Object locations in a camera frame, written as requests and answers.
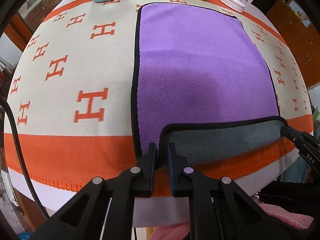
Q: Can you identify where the orange and cream H blanket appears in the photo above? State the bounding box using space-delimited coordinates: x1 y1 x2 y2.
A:
8 0 313 208

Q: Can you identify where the purple and grey towel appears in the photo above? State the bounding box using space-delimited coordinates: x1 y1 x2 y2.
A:
131 2 287 165

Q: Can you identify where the black cable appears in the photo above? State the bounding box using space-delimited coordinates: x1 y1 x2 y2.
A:
0 96 51 221

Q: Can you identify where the brown wooden cabinet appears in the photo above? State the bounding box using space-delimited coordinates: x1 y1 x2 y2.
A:
266 0 319 89

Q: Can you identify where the pink fluffy cloth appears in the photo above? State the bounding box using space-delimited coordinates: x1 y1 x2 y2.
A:
147 196 313 239

